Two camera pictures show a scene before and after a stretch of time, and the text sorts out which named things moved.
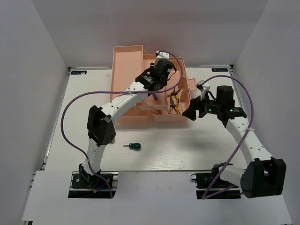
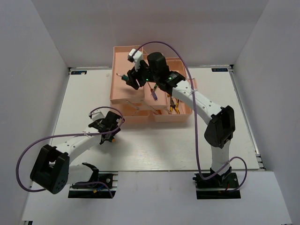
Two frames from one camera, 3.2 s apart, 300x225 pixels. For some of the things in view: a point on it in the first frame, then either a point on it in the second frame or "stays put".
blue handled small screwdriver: x=154 y=96 stays put
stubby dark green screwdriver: x=136 y=146 to x=123 y=77
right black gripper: x=195 y=104 to x=133 y=74
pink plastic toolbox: x=128 y=62 stays put
